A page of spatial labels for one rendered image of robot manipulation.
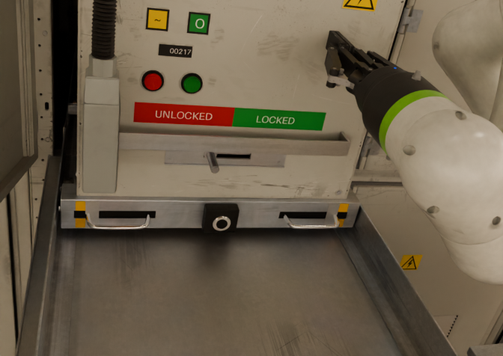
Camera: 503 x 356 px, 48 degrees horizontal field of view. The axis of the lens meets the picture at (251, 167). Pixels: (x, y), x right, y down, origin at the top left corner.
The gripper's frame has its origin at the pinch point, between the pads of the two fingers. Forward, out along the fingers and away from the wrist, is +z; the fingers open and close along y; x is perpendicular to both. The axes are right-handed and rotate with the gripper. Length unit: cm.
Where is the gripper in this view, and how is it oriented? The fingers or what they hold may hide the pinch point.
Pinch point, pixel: (339, 47)
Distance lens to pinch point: 89.1
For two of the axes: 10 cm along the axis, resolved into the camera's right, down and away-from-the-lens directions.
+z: -2.1, -5.2, 8.2
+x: 1.6, -8.5, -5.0
